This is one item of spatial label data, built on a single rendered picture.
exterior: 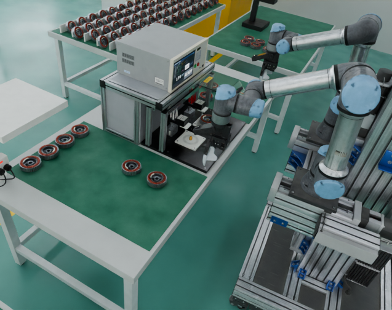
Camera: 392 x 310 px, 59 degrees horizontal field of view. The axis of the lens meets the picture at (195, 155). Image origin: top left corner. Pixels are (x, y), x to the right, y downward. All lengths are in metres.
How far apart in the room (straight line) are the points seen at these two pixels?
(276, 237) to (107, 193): 1.25
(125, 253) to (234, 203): 1.50
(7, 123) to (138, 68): 0.82
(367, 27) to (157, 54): 1.06
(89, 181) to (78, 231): 0.34
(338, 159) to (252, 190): 1.78
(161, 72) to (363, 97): 1.15
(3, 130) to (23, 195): 0.46
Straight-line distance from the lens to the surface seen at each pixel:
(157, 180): 1.94
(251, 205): 3.00
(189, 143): 2.21
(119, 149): 2.18
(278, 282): 2.37
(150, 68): 2.07
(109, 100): 2.20
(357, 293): 2.55
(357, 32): 1.90
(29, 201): 1.95
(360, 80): 1.26
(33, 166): 2.08
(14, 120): 1.70
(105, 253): 1.68
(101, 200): 1.88
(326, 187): 1.48
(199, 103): 2.36
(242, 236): 2.76
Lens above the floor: 2.13
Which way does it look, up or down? 39 degrees down
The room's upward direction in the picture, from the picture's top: 9 degrees clockwise
